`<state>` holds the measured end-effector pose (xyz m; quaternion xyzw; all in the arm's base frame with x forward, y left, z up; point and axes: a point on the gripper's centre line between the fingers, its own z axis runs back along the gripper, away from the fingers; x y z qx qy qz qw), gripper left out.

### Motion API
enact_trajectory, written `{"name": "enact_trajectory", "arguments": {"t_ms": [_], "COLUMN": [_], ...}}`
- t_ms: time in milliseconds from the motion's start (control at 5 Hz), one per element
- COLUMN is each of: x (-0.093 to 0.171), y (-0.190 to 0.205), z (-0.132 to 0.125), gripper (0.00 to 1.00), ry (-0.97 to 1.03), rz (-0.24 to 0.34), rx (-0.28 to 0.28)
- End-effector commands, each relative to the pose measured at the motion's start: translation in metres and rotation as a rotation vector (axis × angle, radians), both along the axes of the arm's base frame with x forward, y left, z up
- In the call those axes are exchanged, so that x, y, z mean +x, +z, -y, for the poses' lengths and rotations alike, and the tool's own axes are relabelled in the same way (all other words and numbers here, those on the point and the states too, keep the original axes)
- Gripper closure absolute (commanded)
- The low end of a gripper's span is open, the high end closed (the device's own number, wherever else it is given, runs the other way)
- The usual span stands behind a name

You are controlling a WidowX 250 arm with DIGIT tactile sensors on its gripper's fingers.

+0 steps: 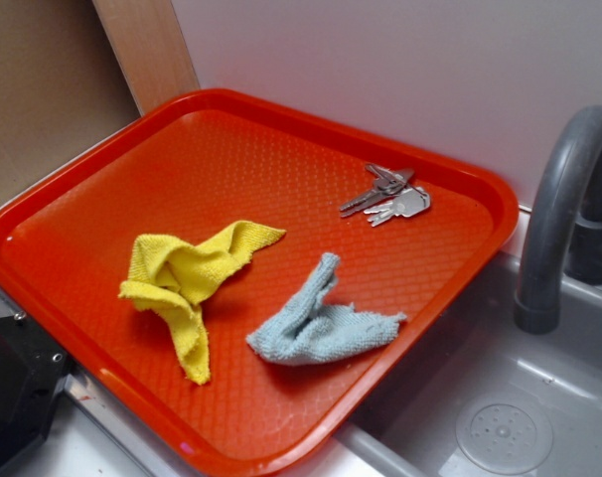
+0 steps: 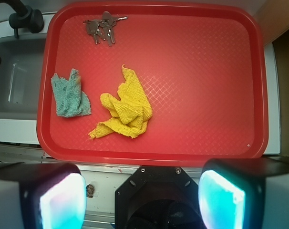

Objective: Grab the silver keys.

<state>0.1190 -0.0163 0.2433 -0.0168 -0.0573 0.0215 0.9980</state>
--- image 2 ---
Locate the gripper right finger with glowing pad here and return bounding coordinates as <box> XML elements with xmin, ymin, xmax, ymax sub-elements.
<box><xmin>198</xmin><ymin>157</ymin><xmax>289</xmax><ymax>229</ymax></box>

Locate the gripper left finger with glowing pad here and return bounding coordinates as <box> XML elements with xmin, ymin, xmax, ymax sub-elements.
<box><xmin>0</xmin><ymin>162</ymin><xmax>87</xmax><ymax>229</ymax></box>

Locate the silver key bunch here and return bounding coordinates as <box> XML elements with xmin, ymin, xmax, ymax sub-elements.
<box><xmin>83</xmin><ymin>11</ymin><xmax>128</xmax><ymax>47</ymax></box>

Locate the light blue microfiber cloth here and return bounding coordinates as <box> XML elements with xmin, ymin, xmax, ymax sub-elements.
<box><xmin>51</xmin><ymin>69</ymin><xmax>92</xmax><ymax>118</ymax></box>

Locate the grey sink basin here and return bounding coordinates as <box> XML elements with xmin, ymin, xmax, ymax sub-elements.
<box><xmin>0</xmin><ymin>33</ymin><xmax>46</xmax><ymax>120</ymax></box>

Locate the red plastic tray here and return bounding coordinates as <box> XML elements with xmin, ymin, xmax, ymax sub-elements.
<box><xmin>37</xmin><ymin>1</ymin><xmax>268</xmax><ymax>167</ymax></box>

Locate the yellow microfiber cloth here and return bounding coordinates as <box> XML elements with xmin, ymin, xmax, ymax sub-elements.
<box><xmin>88</xmin><ymin>64</ymin><xmax>153</xmax><ymax>139</ymax></box>

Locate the brown cardboard panel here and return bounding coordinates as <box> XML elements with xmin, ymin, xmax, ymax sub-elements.
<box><xmin>273</xmin><ymin>29</ymin><xmax>289</xmax><ymax>157</ymax></box>

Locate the grey sink faucet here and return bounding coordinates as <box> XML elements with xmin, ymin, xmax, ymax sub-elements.
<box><xmin>0</xmin><ymin>0</ymin><xmax>44</xmax><ymax>39</ymax></box>

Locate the black octagonal mount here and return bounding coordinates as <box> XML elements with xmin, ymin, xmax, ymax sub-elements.
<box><xmin>114</xmin><ymin>166</ymin><xmax>206</xmax><ymax>229</ymax></box>

